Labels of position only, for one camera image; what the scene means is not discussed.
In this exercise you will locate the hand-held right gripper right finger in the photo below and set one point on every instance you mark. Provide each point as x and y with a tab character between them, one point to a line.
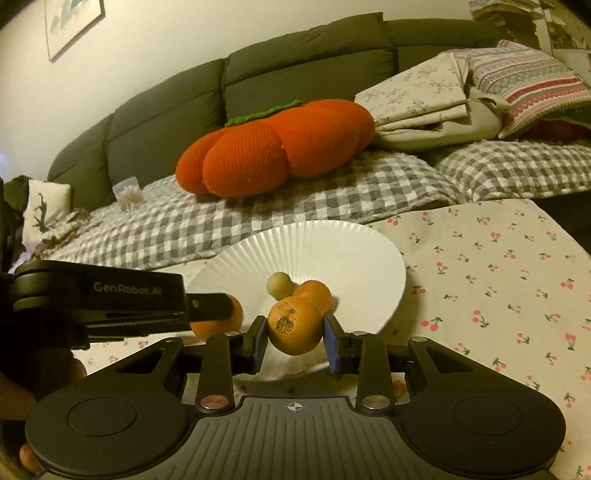
330	344

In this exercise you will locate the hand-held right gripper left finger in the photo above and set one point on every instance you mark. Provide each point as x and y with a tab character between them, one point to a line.
255	351

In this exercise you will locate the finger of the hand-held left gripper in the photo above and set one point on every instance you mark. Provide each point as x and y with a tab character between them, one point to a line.
210	308

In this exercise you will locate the smooth orange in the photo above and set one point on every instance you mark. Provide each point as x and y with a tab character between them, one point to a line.
233	318

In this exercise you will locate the orange with brown scar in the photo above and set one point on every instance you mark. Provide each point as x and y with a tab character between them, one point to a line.
295	330

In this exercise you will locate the white ribbed plate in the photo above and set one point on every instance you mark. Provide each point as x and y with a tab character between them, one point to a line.
323	258

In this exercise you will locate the person's left hand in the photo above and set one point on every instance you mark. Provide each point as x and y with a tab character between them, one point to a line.
13	391

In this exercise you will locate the small pale green fruit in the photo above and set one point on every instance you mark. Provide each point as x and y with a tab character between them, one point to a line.
279	284

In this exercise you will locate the small flower card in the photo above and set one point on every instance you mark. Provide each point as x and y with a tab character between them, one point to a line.
128	194

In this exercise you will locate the small white embroidered pillow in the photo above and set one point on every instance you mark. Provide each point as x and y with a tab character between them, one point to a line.
46	207

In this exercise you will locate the grey checked blanket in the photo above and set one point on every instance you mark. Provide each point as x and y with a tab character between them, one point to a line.
277	212

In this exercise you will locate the orange pumpkin cushion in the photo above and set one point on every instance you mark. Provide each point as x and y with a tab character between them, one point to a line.
277	147

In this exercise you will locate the cherry print tablecloth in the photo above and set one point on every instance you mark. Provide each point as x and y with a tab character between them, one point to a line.
498	286

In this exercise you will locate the dark grey sofa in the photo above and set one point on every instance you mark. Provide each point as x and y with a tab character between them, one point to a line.
194	101

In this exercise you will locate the grey green folded cloth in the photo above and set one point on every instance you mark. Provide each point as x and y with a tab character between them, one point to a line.
461	124

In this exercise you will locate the folded floral bedding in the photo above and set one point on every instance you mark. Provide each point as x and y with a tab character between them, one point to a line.
415	99

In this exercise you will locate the striped patterned pillow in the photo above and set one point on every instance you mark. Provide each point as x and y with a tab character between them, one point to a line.
526	83

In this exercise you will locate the stack of folded cloths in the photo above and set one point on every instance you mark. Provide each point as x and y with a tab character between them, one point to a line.
505	18

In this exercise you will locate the framed wall picture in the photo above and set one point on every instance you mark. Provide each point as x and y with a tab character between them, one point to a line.
69	23

